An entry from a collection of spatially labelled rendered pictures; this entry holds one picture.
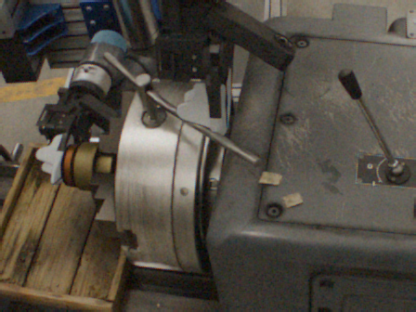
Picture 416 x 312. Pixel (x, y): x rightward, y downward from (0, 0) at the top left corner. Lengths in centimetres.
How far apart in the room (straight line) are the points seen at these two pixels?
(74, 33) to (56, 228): 55
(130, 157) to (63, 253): 40
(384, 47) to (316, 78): 13
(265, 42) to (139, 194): 33
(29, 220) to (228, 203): 62
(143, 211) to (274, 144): 22
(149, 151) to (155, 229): 12
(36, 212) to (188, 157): 52
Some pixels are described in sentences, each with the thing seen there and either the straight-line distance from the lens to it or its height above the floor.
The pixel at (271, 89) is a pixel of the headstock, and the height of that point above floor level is 125.
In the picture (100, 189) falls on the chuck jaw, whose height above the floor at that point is 111.
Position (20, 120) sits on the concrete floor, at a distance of 289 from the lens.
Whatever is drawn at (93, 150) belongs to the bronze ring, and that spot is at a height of 113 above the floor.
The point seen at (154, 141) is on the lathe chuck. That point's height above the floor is 123.
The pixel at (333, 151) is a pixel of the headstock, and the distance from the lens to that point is 91.
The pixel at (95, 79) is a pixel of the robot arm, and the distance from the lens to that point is 127.
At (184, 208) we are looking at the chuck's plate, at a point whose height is 117.
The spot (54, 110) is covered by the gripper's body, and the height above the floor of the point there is 112.
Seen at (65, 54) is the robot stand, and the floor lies 85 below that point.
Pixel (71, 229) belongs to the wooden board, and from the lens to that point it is 135.
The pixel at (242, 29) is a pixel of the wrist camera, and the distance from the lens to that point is 77.
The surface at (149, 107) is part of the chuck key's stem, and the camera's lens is 96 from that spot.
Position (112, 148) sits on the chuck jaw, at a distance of 113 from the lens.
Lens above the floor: 196
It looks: 54 degrees down
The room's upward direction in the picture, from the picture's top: 5 degrees counter-clockwise
